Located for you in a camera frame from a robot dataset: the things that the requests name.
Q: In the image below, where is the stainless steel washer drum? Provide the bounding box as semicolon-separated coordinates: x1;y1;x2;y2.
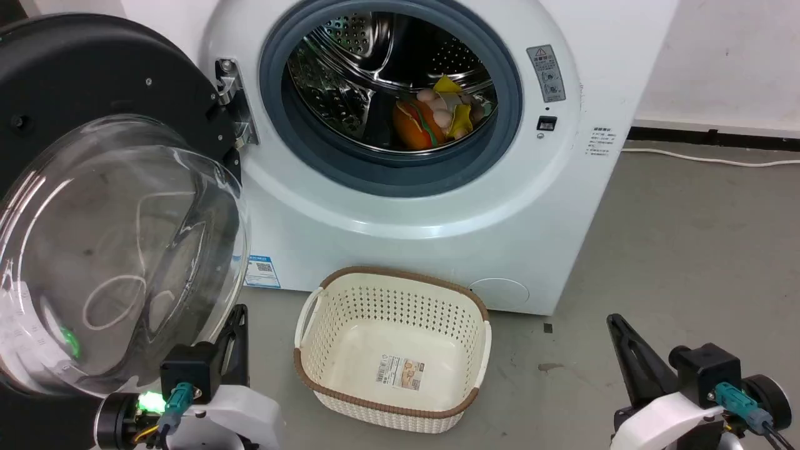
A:
281;11;501;155

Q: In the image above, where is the orange hamburger plush toy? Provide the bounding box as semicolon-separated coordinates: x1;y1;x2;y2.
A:
392;100;448;151

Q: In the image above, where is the white floor cable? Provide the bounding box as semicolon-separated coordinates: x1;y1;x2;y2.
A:
621;146;800;169

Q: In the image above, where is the cream perforated laundry basket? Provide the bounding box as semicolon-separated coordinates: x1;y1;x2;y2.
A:
293;266;493;434

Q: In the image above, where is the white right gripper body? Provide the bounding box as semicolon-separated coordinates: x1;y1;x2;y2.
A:
611;390;729;450

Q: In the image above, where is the white front-load washing machine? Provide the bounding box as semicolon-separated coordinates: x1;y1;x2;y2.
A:
199;0;680;317

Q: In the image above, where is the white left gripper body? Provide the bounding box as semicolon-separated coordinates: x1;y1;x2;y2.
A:
164;383;284;450

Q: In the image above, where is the right teal connector cable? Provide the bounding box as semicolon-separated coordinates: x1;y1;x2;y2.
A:
714;382;800;450

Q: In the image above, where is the teal connector cable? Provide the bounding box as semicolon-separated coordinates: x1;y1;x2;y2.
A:
155;382;195;439
714;382;800;450

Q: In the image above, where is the blue white energy label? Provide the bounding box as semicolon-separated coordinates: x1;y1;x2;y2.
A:
243;254;282;289

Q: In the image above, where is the left teal connector cable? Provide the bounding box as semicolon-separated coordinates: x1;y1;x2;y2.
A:
155;382;195;439

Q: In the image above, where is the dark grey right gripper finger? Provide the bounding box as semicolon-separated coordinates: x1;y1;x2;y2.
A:
607;313;680;408

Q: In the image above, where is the doll with yellow clothes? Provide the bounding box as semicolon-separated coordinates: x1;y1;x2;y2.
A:
416;74;495;140

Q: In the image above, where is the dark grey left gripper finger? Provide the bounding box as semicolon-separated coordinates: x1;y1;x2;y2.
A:
229;304;250;388
211;324;233;389

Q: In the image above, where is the round white filter cover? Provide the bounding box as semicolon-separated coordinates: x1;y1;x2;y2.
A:
468;277;531;311

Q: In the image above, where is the black baseboard strip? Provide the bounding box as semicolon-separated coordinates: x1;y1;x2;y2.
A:
627;126;800;153

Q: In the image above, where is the paper basket label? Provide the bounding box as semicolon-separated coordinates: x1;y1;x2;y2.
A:
374;353;422;392

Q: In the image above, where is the black round glass washer door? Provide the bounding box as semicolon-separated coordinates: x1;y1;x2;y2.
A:
0;12;251;401

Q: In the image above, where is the grey warning sticker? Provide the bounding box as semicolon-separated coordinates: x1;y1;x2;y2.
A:
526;44;568;104

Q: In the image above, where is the metal door hinge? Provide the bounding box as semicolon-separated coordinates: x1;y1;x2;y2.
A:
214;58;261;148

